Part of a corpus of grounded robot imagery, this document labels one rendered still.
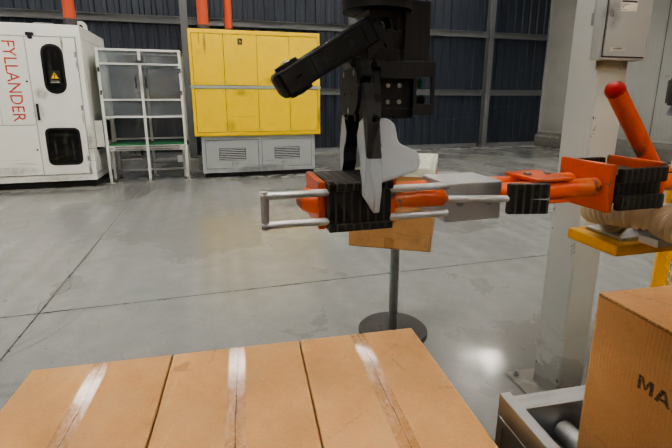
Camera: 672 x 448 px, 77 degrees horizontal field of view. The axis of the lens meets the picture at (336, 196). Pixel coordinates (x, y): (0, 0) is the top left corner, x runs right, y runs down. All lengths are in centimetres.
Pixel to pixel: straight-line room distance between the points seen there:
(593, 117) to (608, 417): 117
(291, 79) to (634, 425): 89
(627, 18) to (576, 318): 120
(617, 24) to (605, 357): 123
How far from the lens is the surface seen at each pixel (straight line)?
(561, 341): 218
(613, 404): 107
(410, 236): 207
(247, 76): 767
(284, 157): 784
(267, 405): 125
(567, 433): 130
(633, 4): 196
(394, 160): 42
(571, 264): 204
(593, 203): 62
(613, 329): 102
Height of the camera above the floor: 133
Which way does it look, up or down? 13 degrees down
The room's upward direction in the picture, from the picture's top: straight up
